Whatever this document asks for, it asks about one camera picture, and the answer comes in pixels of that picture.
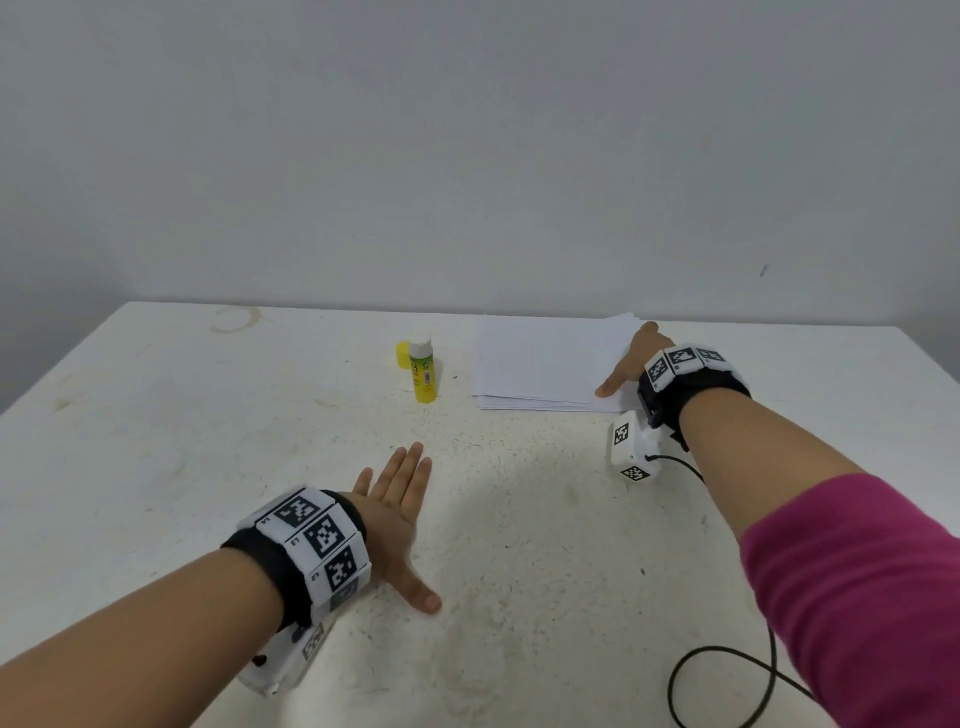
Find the person's right hand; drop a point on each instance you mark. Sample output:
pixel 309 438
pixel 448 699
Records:
pixel 642 357

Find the person's left hand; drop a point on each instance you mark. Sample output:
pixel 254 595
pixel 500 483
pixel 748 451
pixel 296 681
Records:
pixel 393 518

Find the glued white paper sheet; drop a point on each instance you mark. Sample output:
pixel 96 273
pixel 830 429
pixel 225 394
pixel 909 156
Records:
pixel 548 360

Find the yellow glue stick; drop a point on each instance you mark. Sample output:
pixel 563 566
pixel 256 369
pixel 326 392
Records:
pixel 423 371

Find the yellow glue cap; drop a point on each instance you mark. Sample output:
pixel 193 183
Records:
pixel 402 356

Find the person's left forearm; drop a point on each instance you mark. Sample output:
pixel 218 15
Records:
pixel 135 653

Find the black marker wristband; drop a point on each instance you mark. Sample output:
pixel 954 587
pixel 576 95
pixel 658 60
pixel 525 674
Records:
pixel 305 552
pixel 687 383

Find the pink sleeve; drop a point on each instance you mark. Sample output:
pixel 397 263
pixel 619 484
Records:
pixel 863 600

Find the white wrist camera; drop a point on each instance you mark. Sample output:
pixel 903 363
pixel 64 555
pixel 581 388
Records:
pixel 630 450
pixel 288 660

